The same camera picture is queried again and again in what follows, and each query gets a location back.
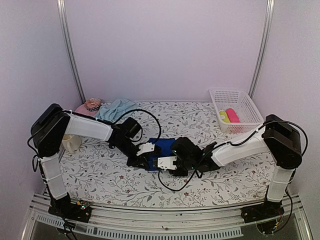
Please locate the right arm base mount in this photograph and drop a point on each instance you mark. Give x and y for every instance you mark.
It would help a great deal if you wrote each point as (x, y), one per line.
(262, 211)

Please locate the cream ceramic mug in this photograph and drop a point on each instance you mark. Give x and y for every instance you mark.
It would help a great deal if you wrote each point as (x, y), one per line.
(71, 142)

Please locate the aluminium front rail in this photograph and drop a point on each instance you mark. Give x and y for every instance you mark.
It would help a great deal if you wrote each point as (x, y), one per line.
(111, 222)

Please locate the yellow rolled towel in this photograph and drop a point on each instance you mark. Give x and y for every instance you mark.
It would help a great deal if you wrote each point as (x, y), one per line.
(224, 117)

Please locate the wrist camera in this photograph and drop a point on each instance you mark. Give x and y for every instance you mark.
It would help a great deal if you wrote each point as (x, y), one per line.
(186, 150)
(131, 127)

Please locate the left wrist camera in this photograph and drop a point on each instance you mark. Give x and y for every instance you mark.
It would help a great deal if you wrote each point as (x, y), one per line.
(131, 127)

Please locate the left aluminium frame post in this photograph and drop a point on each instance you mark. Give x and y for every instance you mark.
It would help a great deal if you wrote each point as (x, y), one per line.
(61, 7)

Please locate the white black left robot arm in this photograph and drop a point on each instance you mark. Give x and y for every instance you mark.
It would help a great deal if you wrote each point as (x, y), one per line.
(48, 131)

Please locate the pink plate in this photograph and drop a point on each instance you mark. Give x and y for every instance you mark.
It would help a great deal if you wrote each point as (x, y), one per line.
(82, 110)

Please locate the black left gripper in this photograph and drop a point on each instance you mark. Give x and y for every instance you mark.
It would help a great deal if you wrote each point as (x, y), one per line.
(135, 162)

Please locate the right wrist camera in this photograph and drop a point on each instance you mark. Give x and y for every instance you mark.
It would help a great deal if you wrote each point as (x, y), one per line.
(186, 150)

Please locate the aluminium frame post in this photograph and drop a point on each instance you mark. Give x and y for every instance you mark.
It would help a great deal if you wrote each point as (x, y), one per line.
(270, 4)
(61, 7)

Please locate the pink rolled towel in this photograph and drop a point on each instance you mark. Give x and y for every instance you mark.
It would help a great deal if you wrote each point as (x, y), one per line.
(232, 115)

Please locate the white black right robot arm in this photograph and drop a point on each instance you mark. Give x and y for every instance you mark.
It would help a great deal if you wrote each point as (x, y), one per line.
(281, 138)

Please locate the floral tablecloth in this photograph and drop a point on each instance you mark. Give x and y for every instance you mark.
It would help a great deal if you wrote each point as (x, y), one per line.
(100, 174)

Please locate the right aluminium frame post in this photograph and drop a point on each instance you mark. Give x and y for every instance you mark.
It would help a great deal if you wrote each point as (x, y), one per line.
(270, 4)

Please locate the light blue towel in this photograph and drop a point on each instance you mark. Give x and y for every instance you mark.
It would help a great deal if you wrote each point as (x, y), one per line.
(111, 112)

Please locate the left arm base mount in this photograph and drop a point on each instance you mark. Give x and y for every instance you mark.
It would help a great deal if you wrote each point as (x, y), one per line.
(65, 209)

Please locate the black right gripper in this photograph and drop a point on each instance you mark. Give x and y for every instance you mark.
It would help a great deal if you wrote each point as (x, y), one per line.
(179, 174)

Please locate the white plastic basket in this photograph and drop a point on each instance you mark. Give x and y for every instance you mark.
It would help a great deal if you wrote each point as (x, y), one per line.
(243, 106)

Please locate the dark blue towel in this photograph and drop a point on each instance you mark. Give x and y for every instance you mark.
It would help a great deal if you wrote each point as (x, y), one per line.
(162, 149)

